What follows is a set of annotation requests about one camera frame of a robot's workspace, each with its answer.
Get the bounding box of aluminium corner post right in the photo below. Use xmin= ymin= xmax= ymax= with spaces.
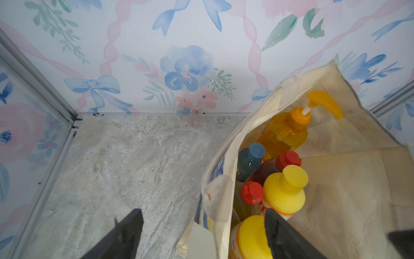
xmin=370 ymin=81 xmax=414 ymax=118

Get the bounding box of small blue bottle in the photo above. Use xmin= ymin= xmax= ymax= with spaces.
xmin=236 ymin=142 xmax=266 ymax=182

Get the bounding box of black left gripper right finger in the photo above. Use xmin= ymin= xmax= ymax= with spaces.
xmin=265 ymin=208 xmax=326 ymax=259

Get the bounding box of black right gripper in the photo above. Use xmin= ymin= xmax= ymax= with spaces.
xmin=387 ymin=229 xmax=414 ymax=259

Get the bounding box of orange bottle yellow cap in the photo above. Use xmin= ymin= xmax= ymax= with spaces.
xmin=229 ymin=215 xmax=273 ymax=259
xmin=259 ymin=165 xmax=308 ymax=220

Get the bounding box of aluminium corner post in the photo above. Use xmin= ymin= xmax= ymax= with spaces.
xmin=370 ymin=81 xmax=414 ymax=118
xmin=0 ymin=28 xmax=78 ymax=125

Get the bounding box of aluminium corner post left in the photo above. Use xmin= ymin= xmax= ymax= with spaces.
xmin=0 ymin=28 xmax=78 ymax=125

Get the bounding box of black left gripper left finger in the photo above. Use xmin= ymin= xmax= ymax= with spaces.
xmin=83 ymin=208 xmax=144 ymax=259

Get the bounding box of green soap bottle red cap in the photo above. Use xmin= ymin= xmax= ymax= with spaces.
xmin=231 ymin=181 xmax=264 ymax=228

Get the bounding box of cream canvas shopping bag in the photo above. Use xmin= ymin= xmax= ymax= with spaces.
xmin=176 ymin=61 xmax=414 ymax=259

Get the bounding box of dark red soap bottle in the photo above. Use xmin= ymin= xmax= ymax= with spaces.
xmin=247 ymin=151 xmax=302 ymax=186

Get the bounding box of orange pump soap bottle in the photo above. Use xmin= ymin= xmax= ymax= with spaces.
xmin=256 ymin=91 xmax=343 ymax=161

